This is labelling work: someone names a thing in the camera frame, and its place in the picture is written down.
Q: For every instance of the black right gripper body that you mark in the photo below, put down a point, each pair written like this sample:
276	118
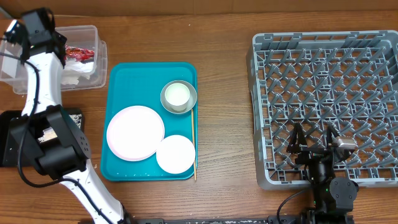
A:
308	156

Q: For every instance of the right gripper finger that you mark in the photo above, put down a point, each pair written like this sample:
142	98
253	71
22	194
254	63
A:
297	140
332	137

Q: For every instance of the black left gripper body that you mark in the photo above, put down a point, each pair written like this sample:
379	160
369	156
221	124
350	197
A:
61	37

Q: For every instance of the red snack wrapper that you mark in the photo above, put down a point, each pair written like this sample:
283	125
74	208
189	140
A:
78	54

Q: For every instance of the white napkin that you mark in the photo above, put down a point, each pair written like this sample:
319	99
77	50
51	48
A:
74	70

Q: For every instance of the rice food scraps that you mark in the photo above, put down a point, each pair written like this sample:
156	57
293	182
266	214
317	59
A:
76	118

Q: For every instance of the large pink plate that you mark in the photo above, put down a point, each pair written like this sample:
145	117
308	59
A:
134	133

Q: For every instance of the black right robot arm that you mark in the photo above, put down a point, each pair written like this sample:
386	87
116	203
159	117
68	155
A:
333	197

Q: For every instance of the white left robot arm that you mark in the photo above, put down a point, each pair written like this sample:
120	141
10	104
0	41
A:
66	159

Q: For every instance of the clear plastic bin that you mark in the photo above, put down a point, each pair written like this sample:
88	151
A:
85	37

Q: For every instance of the grey dish rack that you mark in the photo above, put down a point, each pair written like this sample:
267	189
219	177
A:
344	79

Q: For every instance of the wooden chopstick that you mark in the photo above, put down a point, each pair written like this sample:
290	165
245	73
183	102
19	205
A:
194	145

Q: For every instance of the grey bowl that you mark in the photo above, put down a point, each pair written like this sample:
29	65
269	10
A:
191	103

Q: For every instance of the black tray bin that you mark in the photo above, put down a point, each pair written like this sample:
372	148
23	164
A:
8	147

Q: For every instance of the small white plate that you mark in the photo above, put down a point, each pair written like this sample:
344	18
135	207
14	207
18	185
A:
175	154

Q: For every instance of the cream cup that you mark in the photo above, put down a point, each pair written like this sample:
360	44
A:
177	96

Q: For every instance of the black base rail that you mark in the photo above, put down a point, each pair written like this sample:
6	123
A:
289	219

